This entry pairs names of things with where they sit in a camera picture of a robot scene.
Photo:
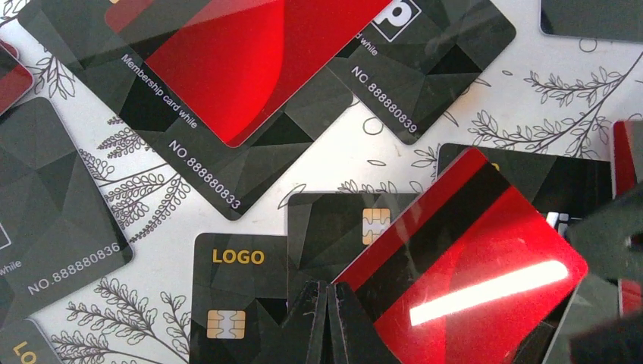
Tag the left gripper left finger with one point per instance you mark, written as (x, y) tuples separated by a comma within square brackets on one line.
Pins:
[(300, 338)]

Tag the black logo chip card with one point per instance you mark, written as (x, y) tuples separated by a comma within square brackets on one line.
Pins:
[(327, 231)]

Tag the black membership card 833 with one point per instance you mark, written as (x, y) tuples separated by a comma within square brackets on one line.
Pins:
[(231, 179)]

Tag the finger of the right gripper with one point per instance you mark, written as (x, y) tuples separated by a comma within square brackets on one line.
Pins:
[(619, 341), (602, 238)]

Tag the black vip card 839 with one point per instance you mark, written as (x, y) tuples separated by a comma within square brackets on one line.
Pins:
[(412, 62)]

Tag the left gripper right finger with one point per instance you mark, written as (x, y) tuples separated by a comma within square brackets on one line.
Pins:
[(353, 338)]

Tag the red card right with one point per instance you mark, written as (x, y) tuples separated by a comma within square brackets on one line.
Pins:
[(627, 190)]

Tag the black vip card 836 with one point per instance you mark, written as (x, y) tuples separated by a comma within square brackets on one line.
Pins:
[(57, 232)]

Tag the black logo card bottom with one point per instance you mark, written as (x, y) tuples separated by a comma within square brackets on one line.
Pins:
[(239, 296)]

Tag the floral table mat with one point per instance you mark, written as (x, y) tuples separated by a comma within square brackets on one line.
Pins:
[(548, 94)]

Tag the black logo card right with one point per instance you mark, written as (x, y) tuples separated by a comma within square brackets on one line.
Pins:
[(24, 343)]

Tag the black card apart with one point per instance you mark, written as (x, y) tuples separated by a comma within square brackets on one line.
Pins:
[(619, 20)]

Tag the red card pile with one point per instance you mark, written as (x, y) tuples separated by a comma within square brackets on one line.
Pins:
[(466, 272)]

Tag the red card top left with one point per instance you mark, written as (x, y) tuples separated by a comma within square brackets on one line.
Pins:
[(16, 80)]

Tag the red card top centre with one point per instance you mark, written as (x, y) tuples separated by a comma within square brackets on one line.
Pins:
[(235, 62)]

